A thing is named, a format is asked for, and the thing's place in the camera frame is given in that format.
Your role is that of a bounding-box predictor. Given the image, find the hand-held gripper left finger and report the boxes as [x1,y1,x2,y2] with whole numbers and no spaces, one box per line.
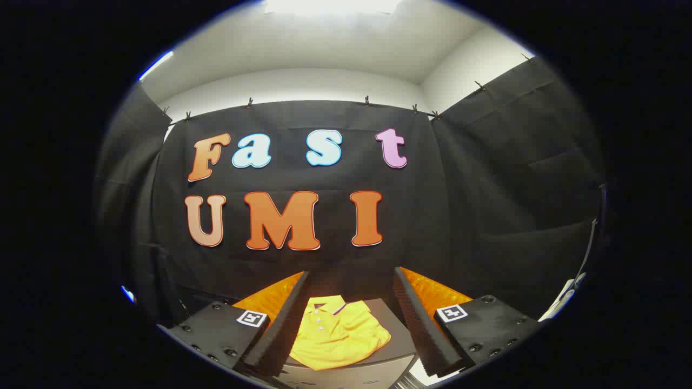
[157,270,311,378]

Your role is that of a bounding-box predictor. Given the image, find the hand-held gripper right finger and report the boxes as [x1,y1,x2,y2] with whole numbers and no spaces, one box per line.
[393,266,542,378]

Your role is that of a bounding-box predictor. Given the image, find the yellow polo shirt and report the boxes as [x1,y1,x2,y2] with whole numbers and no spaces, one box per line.
[289,296,391,371]

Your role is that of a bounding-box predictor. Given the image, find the grey side table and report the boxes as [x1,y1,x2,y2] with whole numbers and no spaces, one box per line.
[281,297,417,389]

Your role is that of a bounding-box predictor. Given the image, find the black backdrop cloth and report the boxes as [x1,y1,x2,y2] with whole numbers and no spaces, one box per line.
[154,100,449,303]

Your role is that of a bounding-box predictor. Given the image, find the plain black side cloth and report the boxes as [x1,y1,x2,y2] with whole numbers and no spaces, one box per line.
[95,84,174,325]
[432,54,609,319]

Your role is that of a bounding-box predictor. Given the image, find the row of black cloth clips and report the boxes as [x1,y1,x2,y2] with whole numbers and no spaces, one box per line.
[162,51,533,119]

